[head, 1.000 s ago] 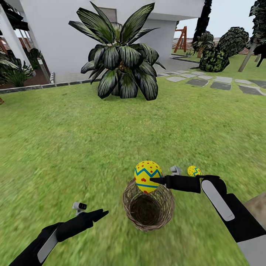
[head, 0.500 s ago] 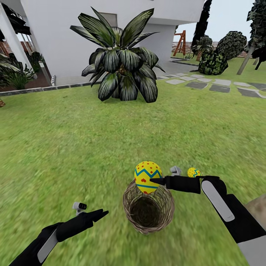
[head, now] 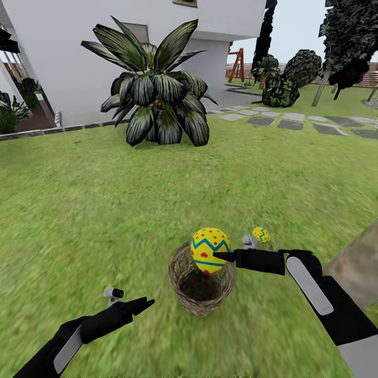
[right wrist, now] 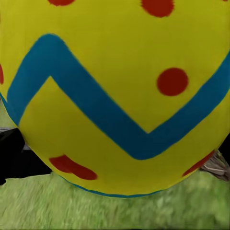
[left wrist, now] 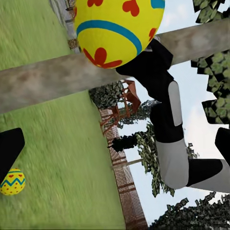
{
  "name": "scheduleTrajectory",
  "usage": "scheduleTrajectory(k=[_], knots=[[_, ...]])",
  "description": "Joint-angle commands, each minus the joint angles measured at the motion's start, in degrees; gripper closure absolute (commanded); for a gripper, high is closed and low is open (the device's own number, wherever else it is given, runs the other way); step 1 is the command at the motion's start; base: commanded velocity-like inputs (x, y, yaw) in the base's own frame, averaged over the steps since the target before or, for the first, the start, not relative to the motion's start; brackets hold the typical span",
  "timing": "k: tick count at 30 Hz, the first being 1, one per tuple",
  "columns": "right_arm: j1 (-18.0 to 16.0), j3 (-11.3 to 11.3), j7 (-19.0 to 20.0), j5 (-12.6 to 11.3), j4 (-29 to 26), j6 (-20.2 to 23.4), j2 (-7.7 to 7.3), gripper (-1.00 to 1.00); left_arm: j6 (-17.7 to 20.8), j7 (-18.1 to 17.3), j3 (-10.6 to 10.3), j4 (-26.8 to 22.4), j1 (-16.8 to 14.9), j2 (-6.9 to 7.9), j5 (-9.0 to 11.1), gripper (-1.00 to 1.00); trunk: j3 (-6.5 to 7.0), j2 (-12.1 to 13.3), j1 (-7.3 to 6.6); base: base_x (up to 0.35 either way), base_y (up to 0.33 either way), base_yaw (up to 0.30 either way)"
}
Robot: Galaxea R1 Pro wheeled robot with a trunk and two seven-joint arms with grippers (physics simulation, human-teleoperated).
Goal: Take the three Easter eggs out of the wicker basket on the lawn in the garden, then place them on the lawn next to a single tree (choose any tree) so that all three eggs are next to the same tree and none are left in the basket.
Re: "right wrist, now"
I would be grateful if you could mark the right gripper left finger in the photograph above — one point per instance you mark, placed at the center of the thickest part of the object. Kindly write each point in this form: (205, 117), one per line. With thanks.
(11, 145)

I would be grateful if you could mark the wicker basket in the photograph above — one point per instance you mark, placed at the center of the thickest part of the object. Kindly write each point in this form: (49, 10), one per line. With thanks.
(217, 167)

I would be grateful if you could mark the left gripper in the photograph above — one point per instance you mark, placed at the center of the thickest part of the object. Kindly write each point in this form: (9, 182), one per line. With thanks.
(27, 164)

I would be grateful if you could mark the easter egg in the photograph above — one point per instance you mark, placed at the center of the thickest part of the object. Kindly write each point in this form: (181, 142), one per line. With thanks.
(121, 98)

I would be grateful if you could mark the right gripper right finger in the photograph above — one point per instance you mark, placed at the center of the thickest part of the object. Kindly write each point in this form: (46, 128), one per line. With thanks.
(224, 150)

